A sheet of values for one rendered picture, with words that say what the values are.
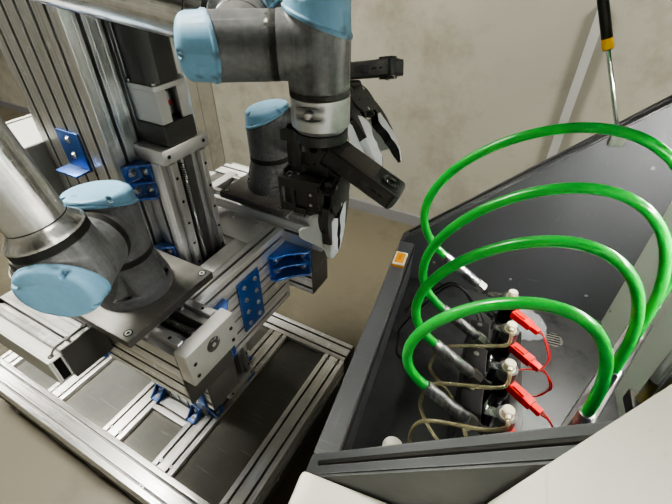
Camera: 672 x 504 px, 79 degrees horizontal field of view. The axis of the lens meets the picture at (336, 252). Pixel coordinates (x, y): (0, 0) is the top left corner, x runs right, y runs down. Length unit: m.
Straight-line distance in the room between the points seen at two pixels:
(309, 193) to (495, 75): 1.95
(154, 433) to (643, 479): 1.54
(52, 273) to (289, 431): 1.10
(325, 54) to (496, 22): 1.94
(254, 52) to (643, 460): 0.50
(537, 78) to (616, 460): 2.14
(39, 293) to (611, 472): 0.70
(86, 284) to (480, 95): 2.16
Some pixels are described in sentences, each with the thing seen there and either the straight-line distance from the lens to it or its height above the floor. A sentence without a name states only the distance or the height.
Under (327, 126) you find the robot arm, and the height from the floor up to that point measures 1.43.
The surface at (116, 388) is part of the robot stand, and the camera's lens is 1.90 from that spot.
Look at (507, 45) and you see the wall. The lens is 2.40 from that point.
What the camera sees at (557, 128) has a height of 1.41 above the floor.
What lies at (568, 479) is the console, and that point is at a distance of 0.46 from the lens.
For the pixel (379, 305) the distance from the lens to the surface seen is 0.94.
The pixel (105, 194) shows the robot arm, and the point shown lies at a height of 1.27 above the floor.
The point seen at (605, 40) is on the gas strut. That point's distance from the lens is 0.94.
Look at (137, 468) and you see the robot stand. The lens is 1.66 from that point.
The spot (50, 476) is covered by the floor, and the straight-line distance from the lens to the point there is 2.06.
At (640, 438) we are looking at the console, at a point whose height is 1.33.
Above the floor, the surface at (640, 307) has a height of 1.28.
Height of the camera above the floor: 1.62
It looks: 38 degrees down
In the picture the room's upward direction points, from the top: straight up
